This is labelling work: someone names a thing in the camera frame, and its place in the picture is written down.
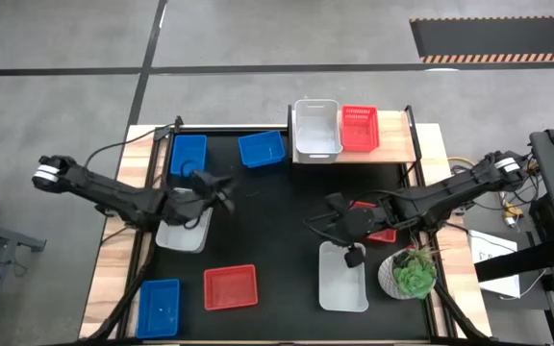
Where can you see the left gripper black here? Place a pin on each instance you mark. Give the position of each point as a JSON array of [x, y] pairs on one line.
[[195, 202]]

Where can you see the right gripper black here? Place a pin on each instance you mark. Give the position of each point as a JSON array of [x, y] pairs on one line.
[[356, 223]]

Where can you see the blue slotted plastic basket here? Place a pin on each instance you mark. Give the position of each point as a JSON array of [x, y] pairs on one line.
[[261, 150], [185, 151], [158, 310]]

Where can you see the red slotted plastic basket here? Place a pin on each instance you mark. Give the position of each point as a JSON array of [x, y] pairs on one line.
[[385, 236], [360, 130], [230, 288]]

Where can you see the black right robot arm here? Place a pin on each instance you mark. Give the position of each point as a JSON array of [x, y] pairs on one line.
[[450, 192]]

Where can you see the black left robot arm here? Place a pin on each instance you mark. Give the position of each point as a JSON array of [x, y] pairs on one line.
[[108, 192]]

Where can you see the wooden shelf with black legs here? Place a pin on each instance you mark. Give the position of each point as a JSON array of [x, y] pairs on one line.
[[395, 139]]

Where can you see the succulent in white geometric pot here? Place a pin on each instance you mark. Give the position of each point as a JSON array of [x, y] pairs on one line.
[[414, 279]]

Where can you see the yellow plug connector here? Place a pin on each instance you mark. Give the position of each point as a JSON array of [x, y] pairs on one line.
[[510, 211]]

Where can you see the dark grey work desk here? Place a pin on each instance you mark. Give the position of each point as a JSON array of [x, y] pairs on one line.
[[553, 182]]

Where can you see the hazard striped black floor mat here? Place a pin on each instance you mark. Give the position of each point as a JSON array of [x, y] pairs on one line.
[[498, 38]]

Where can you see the black metal table frame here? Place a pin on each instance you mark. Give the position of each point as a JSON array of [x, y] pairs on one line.
[[234, 129]]

